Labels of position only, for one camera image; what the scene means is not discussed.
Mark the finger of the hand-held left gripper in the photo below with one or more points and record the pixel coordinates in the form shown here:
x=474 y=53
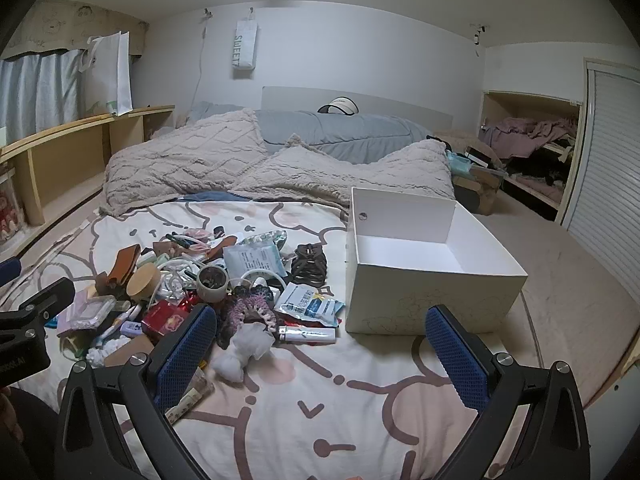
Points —
x=7 y=271
x=45 y=302

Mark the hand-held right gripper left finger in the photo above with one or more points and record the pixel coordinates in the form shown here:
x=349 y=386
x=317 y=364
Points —
x=185 y=355

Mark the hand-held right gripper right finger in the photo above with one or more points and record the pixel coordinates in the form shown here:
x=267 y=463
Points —
x=455 y=360

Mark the gold glitter rectangular case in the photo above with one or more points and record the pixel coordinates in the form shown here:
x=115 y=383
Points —
x=192 y=390

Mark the white tissue wad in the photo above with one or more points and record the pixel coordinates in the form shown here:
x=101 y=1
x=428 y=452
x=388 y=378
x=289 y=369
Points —
x=240 y=352

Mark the white cardboard box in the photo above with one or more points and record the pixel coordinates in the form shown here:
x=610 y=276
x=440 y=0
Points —
x=430 y=285

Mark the red box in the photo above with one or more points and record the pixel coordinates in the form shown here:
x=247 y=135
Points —
x=162 y=320

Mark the red shiny wrapper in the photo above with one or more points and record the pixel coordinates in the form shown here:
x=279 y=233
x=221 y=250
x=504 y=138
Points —
x=190 y=302

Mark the red patterned bag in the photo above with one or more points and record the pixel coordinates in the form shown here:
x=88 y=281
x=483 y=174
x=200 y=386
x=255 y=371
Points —
x=9 y=215

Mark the grey cup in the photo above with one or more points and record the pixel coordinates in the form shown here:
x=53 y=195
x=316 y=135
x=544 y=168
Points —
x=212 y=285

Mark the small crumpled white tissue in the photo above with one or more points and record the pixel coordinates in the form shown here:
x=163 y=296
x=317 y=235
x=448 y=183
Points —
x=102 y=352

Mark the purple crochet scrunchie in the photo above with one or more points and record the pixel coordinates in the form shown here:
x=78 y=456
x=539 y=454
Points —
x=247 y=310

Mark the round wooden lid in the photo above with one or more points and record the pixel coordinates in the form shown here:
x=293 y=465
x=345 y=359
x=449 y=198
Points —
x=144 y=285

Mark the brown leather wallet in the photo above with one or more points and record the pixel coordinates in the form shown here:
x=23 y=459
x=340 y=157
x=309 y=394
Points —
x=122 y=265

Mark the blue-white plastic packet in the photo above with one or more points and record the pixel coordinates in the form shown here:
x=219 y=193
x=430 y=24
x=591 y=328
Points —
x=252 y=262

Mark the wooden shelf unit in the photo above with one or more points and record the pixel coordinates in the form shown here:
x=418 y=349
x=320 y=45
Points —
x=60 y=160

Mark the white packet with blue print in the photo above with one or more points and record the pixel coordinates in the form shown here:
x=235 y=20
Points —
x=310 y=305

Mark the brown cardboard box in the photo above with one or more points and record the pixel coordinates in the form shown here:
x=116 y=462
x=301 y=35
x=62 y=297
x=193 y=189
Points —
x=482 y=185

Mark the grey-blue curtain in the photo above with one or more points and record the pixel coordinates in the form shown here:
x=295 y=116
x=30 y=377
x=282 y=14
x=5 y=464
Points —
x=40 y=90

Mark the blue face mask pack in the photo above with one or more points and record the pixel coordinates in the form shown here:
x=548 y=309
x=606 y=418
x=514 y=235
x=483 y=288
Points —
x=459 y=162

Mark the white tote bag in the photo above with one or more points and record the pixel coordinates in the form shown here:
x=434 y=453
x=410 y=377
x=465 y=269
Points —
x=117 y=75

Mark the pink clothes pile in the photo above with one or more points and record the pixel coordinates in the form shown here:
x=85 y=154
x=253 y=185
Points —
x=530 y=130

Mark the white louvered closet door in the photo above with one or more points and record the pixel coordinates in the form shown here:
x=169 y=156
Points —
x=607 y=170

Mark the beige printed curtain valance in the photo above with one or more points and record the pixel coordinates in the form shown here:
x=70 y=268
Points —
x=65 y=25

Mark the grey pillow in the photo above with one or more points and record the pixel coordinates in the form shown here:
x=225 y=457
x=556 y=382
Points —
x=340 y=132

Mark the white headboard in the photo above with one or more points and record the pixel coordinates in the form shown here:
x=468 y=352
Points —
x=390 y=102

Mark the white sun visor cap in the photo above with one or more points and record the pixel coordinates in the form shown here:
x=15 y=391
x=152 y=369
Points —
x=337 y=105

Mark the white hanging paper bag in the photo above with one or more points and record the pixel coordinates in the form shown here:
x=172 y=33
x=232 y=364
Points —
x=245 y=47

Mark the wall-mounted clip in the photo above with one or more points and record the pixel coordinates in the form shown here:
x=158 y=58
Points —
x=479 y=32

